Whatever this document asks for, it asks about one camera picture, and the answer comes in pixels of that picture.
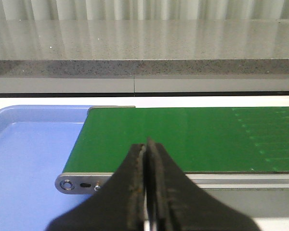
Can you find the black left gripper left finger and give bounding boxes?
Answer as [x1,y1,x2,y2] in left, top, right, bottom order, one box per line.
[46,144,146,231]

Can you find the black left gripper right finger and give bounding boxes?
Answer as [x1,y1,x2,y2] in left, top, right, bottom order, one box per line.
[146,139,259,231]

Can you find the green conveyor belt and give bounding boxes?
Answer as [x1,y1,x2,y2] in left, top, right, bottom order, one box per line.
[62,107,289,174]

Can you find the blue plastic tray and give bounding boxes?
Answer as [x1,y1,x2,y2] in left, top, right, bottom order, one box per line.
[0,105,88,231]

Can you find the grey cabinet front panels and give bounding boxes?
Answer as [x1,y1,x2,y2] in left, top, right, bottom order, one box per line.
[0,76,289,93]

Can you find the grey speckled stone countertop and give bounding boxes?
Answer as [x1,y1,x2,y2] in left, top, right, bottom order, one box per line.
[0,20,289,78]

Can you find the white pleated curtain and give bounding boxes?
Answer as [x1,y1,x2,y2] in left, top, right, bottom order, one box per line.
[0,0,289,20]

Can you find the aluminium conveyor frame rail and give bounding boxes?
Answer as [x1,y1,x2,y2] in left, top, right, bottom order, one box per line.
[54,105,289,195]

